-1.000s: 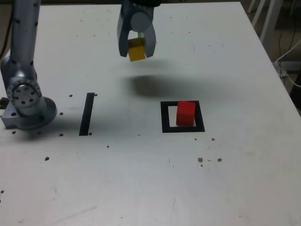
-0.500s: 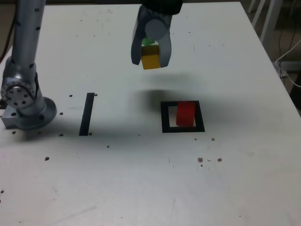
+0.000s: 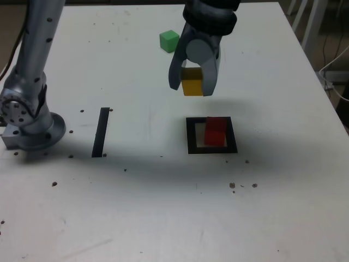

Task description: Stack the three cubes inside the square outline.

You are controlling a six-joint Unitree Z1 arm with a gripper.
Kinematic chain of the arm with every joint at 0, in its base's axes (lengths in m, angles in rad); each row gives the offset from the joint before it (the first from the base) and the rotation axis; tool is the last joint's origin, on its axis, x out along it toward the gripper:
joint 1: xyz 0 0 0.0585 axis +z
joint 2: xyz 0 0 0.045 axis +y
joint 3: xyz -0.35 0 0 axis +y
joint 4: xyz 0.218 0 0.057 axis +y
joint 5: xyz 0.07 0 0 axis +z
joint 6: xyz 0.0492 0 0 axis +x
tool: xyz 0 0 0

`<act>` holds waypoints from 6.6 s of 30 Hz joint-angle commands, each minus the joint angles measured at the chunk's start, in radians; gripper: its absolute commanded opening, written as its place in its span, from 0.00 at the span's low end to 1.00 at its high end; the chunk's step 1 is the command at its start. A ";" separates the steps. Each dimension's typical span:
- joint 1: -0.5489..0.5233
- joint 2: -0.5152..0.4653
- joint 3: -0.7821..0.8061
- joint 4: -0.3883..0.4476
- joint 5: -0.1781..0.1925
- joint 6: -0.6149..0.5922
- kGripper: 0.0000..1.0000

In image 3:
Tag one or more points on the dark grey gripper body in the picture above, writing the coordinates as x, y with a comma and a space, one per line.
201, 35

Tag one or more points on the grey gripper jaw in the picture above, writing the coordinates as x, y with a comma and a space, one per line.
200, 52
175, 71

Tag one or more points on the yellow cube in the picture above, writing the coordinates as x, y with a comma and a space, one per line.
192, 86

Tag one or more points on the green cube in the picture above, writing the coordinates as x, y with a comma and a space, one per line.
167, 41

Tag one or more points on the red cube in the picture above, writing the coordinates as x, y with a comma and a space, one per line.
215, 133

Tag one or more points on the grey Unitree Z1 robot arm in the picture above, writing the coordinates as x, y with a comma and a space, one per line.
35, 54

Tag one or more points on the black tape square outline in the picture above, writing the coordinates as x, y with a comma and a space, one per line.
191, 136

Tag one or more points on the black tape strip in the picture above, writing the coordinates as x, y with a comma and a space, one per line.
100, 133

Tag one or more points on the white metal furniture frame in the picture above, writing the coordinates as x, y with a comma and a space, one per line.
313, 24

